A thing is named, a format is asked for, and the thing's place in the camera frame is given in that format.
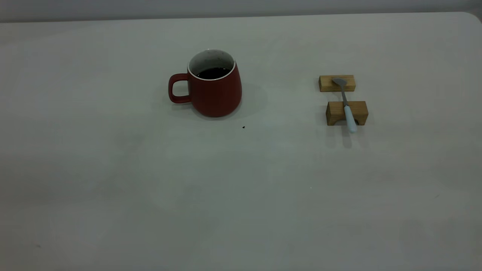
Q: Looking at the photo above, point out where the dark red ceramic mug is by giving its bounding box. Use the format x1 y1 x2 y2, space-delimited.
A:
168 49 243 118

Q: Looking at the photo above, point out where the metal spoon pale blue handle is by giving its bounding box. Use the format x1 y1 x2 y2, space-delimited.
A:
332 78 357 133

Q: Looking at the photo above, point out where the arched wooden block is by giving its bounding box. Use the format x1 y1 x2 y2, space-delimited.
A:
326 101 369 126

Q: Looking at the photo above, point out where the flat rectangular wooden block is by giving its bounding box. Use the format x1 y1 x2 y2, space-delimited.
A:
319 75 356 93

